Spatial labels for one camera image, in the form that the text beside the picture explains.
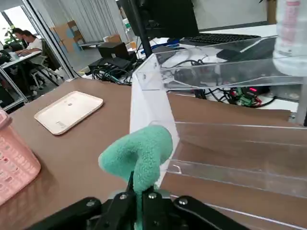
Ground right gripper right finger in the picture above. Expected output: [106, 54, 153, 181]
[141, 188, 244, 230]

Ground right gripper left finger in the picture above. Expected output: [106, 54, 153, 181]
[26, 171, 138, 230]

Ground green fleece cloth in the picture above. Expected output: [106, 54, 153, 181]
[98, 125, 174, 230]

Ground pink plastic basket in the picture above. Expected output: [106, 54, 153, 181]
[0, 106, 42, 207]

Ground pink-capped white milk bottle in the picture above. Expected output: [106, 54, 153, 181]
[272, 0, 307, 77]

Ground beige rabbit print tray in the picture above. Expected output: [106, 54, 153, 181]
[33, 90, 104, 136]

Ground green circuit board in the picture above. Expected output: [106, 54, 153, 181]
[236, 87, 257, 106]

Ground flat black dock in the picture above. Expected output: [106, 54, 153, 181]
[88, 58, 132, 70]

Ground metal rack with black cases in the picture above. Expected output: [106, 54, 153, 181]
[0, 69, 28, 112]

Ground black box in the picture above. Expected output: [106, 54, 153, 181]
[97, 42, 131, 60]

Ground grey office chair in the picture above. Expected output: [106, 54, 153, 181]
[30, 39, 62, 88]

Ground black phone with white edge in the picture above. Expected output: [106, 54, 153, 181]
[216, 49, 240, 60]

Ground small cardboard box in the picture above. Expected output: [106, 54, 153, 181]
[103, 34, 122, 44]

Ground black keyboard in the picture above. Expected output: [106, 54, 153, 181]
[179, 33, 261, 47]

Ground large cardboard box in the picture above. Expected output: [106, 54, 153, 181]
[50, 20, 84, 53]

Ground person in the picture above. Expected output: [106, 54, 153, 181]
[11, 27, 24, 52]
[23, 30, 44, 55]

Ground black finned power supply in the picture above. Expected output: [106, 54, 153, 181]
[236, 37, 276, 62]

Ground black computer monitor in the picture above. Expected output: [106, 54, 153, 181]
[119, 0, 200, 57]

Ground leafy green plant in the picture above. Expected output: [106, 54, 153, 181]
[2, 25, 15, 45]

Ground aluminium frame post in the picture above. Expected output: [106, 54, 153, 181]
[23, 0, 81, 80]

